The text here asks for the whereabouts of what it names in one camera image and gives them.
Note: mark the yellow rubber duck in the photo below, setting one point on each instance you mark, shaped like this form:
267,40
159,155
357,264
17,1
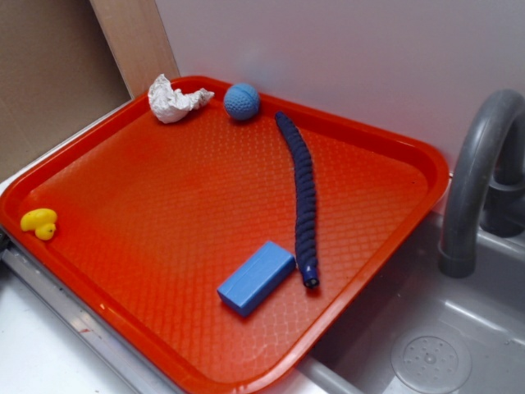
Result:
41,221

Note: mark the light blue textured ball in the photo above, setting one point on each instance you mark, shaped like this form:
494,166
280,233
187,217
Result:
241,102

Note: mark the blue rectangular block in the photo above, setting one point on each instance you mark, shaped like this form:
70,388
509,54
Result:
247,287

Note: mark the crumpled white paper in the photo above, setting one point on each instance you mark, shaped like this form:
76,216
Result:
170,105

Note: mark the dark blue ribbed tube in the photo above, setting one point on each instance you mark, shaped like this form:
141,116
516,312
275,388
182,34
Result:
306,201

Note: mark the grey curved faucet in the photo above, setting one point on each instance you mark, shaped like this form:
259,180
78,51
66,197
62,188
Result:
487,188

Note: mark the wooden board strip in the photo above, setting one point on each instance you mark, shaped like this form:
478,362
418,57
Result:
138,41

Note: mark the grey plastic sink basin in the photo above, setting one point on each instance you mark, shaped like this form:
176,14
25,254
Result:
414,330

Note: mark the orange plastic tray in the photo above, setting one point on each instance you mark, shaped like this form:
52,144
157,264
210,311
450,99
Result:
153,218

